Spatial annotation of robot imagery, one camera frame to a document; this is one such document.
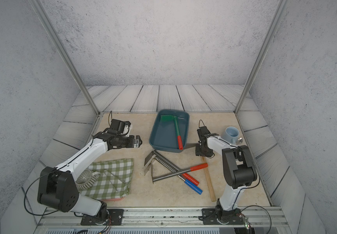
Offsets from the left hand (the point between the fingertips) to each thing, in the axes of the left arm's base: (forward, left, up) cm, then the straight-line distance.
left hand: (138, 142), depth 87 cm
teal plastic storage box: (+14, -14, -12) cm, 23 cm away
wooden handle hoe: (-20, -41, -14) cm, 48 cm away
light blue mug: (+11, -61, -9) cm, 63 cm away
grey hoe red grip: (-16, -20, -10) cm, 28 cm away
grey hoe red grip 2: (-11, -39, -10) cm, 41 cm away
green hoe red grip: (+30, -16, -12) cm, 36 cm away
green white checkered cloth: (-18, +14, -14) cm, 27 cm away
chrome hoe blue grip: (-20, -28, -12) cm, 37 cm away
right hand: (-1, -40, -11) cm, 41 cm away
